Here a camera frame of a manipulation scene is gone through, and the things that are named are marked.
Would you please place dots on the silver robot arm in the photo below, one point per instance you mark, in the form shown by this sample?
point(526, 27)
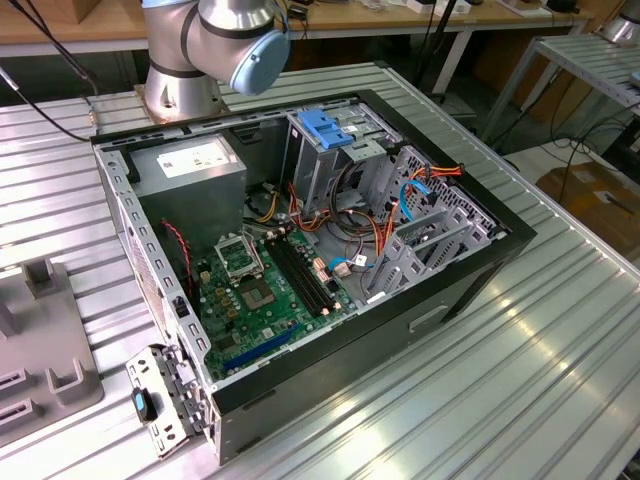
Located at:
point(220, 35)

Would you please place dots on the metal disk bay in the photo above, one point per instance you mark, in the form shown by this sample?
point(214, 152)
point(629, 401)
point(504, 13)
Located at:
point(406, 267)

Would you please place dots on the black RAM slot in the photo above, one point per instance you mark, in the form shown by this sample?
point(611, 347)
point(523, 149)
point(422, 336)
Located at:
point(310, 271)
point(291, 276)
point(298, 274)
point(304, 273)

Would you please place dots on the grey metal drive cage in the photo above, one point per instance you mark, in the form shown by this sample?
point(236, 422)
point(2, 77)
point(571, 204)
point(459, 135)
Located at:
point(320, 172)

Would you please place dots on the CPU socket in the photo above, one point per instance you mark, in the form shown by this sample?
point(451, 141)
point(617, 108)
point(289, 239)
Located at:
point(256, 296)

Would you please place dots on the green motherboard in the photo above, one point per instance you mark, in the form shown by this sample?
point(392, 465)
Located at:
point(265, 322)

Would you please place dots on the blue expansion slot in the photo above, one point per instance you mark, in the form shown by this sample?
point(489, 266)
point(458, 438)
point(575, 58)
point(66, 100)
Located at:
point(260, 347)

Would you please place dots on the open black PC case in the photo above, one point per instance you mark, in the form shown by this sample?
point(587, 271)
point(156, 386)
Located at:
point(350, 360)

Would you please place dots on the grey power supply unit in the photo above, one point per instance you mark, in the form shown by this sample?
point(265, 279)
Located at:
point(200, 200)

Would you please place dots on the wooden desk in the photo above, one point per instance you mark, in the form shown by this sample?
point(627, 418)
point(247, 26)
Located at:
point(350, 17)

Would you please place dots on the black stand legs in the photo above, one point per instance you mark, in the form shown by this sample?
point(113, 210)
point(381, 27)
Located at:
point(434, 45)

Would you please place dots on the blue black latch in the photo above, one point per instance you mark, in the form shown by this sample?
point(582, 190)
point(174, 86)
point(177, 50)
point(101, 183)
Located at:
point(141, 404)

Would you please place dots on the small white box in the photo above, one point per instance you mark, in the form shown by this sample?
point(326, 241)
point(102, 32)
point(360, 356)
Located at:
point(420, 5)

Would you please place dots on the cardboard box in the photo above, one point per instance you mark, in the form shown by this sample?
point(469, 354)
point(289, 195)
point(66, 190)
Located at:
point(585, 190)

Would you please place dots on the grey parts rack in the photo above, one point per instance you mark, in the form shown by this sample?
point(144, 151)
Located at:
point(55, 320)

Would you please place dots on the metal slat side table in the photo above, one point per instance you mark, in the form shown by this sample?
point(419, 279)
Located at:
point(585, 57)

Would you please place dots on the small black device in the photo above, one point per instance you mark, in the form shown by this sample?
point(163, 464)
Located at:
point(562, 5)

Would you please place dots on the hinged metal card bracket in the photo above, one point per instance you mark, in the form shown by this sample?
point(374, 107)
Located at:
point(167, 372)

